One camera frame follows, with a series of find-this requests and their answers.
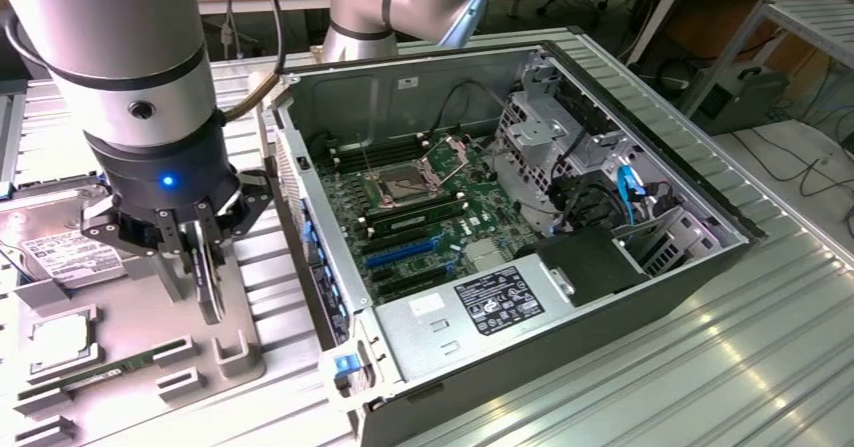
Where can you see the silver disk bay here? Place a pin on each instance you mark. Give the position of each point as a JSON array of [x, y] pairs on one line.
[[668, 247]]

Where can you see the short black expansion slot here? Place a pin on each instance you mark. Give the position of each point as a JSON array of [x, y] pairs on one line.
[[383, 275]]

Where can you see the green motherboard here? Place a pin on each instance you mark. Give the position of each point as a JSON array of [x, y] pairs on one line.
[[474, 217]]

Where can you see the silver drive cage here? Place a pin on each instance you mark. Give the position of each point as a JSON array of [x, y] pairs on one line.
[[534, 137]]

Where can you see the metal socket cover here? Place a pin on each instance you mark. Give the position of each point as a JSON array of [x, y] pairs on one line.
[[446, 159]]

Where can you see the blue expansion slot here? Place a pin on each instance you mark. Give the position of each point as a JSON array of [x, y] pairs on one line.
[[397, 256]]

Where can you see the CPU socket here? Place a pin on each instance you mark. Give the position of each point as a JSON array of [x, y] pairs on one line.
[[401, 187]]

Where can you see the green RAM stick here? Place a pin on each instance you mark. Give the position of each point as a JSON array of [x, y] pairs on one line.
[[101, 373], [417, 221]]

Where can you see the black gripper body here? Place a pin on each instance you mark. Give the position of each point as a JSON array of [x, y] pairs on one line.
[[167, 157]]

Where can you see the long black expansion slot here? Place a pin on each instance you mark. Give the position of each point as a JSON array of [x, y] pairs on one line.
[[394, 241], [408, 285]]

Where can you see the silver CPU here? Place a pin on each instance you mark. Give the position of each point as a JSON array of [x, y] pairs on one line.
[[61, 339]]

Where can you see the blue disk bracket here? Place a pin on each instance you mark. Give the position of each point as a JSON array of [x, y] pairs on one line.
[[6, 190]]

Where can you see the black box on floor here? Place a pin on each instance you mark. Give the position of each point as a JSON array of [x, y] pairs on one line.
[[741, 97]]

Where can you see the grey parts rack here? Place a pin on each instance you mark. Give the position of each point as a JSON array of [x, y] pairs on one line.
[[134, 327]]

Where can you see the black plastic fan shroud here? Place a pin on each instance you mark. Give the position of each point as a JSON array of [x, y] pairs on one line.
[[588, 262]]

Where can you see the silver hard disk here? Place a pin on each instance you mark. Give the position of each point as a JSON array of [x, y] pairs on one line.
[[61, 262]]

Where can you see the silver power supply unit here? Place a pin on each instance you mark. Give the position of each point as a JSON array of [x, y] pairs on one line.
[[421, 332]]

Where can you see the blue case latch tab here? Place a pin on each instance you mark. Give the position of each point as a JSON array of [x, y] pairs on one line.
[[343, 364]]

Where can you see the open black PC case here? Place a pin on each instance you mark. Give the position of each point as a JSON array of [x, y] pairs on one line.
[[601, 347]]

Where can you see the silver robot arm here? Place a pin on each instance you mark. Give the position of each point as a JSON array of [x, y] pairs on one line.
[[121, 27]]

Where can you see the graphics card with metal bracket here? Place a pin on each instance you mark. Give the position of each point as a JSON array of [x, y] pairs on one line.
[[210, 292]]

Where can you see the silver finned heat sink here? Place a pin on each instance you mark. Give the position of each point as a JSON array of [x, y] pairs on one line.
[[484, 257]]

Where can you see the metal slat table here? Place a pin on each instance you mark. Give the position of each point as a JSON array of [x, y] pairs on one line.
[[817, 19]]

